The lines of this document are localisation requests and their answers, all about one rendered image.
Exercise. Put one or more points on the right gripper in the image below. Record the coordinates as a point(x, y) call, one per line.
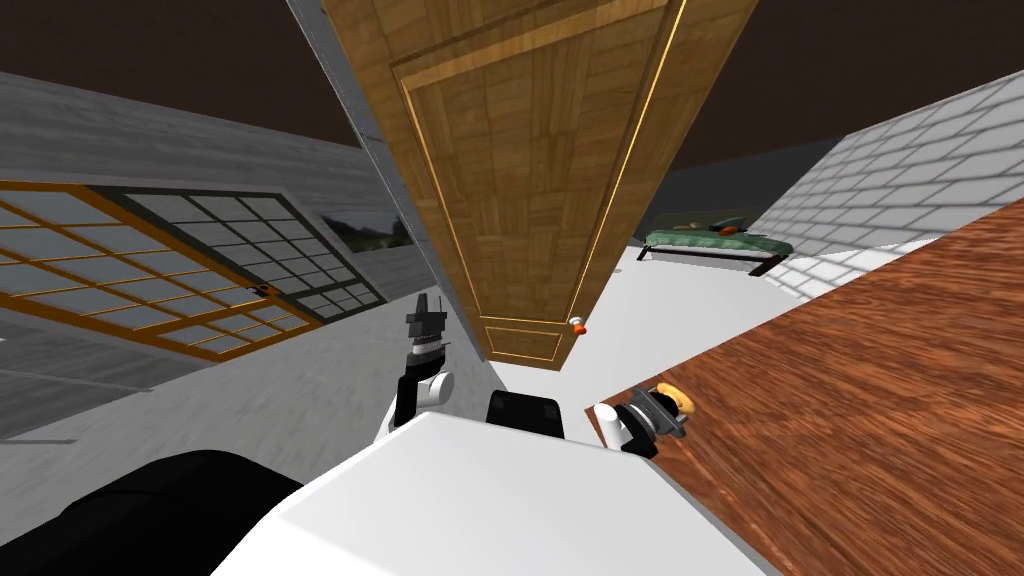
point(658, 416)

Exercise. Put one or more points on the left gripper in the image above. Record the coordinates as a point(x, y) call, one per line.
point(426, 326)

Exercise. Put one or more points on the yellow round door knob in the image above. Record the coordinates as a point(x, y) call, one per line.
point(680, 398)

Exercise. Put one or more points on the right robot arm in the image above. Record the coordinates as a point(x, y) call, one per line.
point(614, 426)

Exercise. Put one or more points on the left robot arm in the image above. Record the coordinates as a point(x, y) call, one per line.
point(160, 512)

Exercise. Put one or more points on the white and orange door knob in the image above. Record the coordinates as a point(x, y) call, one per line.
point(578, 326)

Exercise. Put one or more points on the light brown wooden door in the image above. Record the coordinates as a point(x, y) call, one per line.
point(528, 160)

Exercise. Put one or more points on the red-brown wooden door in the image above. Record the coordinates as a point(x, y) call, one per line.
point(840, 400)

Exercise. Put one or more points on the dark-framed window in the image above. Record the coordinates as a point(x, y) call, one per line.
point(256, 232)

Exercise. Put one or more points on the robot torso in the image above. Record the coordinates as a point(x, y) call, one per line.
point(480, 512)

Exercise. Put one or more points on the orange-framed window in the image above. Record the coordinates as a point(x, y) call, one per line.
point(88, 272)

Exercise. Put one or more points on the landscape picture on wall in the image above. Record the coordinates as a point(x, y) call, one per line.
point(368, 232)

